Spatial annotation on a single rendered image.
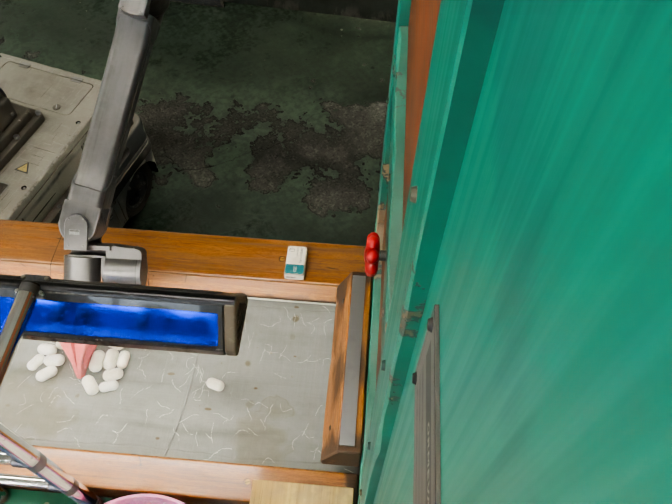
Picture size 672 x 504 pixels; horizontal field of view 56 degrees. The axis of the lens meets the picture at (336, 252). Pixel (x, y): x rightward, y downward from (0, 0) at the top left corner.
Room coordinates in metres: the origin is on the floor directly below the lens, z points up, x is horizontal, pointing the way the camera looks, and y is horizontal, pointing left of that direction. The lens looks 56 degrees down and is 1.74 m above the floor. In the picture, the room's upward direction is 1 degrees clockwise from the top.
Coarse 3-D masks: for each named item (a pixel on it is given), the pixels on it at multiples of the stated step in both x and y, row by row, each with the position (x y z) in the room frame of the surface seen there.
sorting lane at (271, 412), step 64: (256, 320) 0.52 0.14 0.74; (320, 320) 0.52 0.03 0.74; (64, 384) 0.39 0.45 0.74; (128, 384) 0.40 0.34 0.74; (192, 384) 0.40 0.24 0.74; (256, 384) 0.40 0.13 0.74; (320, 384) 0.40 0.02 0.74; (128, 448) 0.29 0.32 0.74; (192, 448) 0.29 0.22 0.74; (256, 448) 0.29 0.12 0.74; (320, 448) 0.30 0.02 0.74
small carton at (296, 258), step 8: (288, 248) 0.65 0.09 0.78; (296, 248) 0.65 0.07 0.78; (304, 248) 0.65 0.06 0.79; (288, 256) 0.63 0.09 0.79; (296, 256) 0.63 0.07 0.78; (304, 256) 0.63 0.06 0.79; (288, 264) 0.61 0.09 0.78; (296, 264) 0.61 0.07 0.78; (304, 264) 0.61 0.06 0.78; (288, 272) 0.59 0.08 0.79; (296, 272) 0.59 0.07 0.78; (304, 272) 0.60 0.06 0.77
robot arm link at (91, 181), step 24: (120, 0) 0.83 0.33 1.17; (144, 0) 0.83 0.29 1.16; (120, 24) 0.82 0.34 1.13; (144, 24) 0.83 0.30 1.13; (120, 48) 0.80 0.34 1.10; (144, 48) 0.80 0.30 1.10; (120, 72) 0.77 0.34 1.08; (144, 72) 0.79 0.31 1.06; (120, 96) 0.74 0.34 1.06; (96, 120) 0.71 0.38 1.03; (120, 120) 0.71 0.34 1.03; (96, 144) 0.68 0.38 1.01; (120, 144) 0.69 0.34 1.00; (96, 168) 0.65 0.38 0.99; (72, 192) 0.62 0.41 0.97; (96, 192) 0.62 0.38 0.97; (96, 216) 0.59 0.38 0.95
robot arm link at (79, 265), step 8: (64, 256) 0.55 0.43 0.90; (72, 256) 0.55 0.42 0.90; (80, 256) 0.55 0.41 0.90; (88, 256) 0.55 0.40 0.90; (96, 256) 0.55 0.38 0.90; (104, 256) 0.55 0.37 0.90; (64, 264) 0.54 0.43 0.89; (72, 264) 0.53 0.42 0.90; (80, 264) 0.53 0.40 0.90; (88, 264) 0.54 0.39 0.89; (96, 264) 0.54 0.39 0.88; (64, 272) 0.53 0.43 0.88; (72, 272) 0.52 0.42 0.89; (80, 272) 0.52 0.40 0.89; (88, 272) 0.53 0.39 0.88; (96, 272) 0.53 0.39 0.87; (80, 280) 0.51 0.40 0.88; (88, 280) 0.52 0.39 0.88; (96, 280) 0.52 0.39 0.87
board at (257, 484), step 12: (264, 480) 0.24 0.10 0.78; (252, 492) 0.22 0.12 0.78; (264, 492) 0.22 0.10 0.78; (276, 492) 0.22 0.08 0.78; (288, 492) 0.22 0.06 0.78; (300, 492) 0.22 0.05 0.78; (312, 492) 0.22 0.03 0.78; (324, 492) 0.22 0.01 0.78; (336, 492) 0.22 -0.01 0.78; (348, 492) 0.22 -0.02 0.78
